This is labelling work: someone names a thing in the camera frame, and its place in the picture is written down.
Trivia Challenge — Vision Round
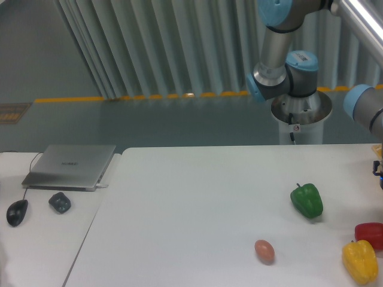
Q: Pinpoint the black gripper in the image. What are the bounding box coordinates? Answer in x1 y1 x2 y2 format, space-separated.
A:
372 160 383 189

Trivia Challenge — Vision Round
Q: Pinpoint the red bell pepper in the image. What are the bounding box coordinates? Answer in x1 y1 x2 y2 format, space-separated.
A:
354 222 382 251

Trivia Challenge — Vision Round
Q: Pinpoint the black computer mouse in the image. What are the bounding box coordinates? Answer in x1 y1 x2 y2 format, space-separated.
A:
6 199 29 227

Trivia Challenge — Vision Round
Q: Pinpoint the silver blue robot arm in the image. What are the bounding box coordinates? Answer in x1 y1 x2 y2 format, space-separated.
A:
247 1 382 145

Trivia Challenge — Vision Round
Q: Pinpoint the orange woven basket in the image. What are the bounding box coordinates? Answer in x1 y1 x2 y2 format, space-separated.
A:
371 144 382 159

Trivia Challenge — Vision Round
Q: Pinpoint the green bell pepper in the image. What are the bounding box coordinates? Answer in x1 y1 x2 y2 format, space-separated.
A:
290 183 324 219

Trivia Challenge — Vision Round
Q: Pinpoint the yellow bell pepper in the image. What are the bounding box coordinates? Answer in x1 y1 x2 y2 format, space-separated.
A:
342 240 379 285

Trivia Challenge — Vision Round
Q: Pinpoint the brown egg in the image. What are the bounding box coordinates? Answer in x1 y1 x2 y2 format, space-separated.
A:
254 239 275 264

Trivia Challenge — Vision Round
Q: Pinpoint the grey pleated curtain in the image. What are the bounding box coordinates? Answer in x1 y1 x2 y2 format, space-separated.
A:
57 1 382 99

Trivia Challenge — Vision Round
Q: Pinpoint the silver closed laptop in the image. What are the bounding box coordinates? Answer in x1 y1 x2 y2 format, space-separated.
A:
22 145 115 192

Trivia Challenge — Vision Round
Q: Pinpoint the small black plastic gadget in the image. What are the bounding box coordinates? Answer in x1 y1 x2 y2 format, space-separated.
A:
48 192 71 214

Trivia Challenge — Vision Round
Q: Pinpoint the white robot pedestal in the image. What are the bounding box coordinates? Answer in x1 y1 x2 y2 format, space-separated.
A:
271 91 333 145

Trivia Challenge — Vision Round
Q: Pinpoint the black pedestal cable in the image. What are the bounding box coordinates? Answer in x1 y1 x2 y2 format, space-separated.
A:
287 112 299 145

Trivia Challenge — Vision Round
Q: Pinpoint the black mouse cable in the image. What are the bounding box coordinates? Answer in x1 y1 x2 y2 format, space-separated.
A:
0 150 44 201

